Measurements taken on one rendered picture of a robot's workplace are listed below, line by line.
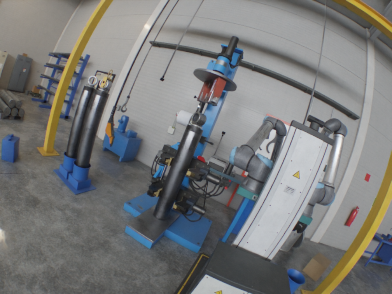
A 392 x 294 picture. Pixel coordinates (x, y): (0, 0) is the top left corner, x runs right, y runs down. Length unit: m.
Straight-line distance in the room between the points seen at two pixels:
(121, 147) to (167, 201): 2.39
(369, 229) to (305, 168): 1.52
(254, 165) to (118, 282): 1.55
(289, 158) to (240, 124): 2.94
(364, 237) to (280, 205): 1.54
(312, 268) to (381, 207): 1.57
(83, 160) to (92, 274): 1.56
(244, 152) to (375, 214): 1.87
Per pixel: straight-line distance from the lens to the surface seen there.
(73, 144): 2.80
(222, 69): 2.16
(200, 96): 2.24
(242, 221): 3.09
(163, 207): 2.28
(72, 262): 1.81
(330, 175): 1.54
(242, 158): 1.29
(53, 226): 2.12
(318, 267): 3.31
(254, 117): 4.05
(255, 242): 1.33
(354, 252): 2.51
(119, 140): 4.32
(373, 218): 2.45
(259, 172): 1.25
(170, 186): 2.14
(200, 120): 2.01
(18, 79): 10.93
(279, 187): 1.18
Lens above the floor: 1.49
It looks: 7 degrees down
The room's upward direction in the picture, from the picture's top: 22 degrees clockwise
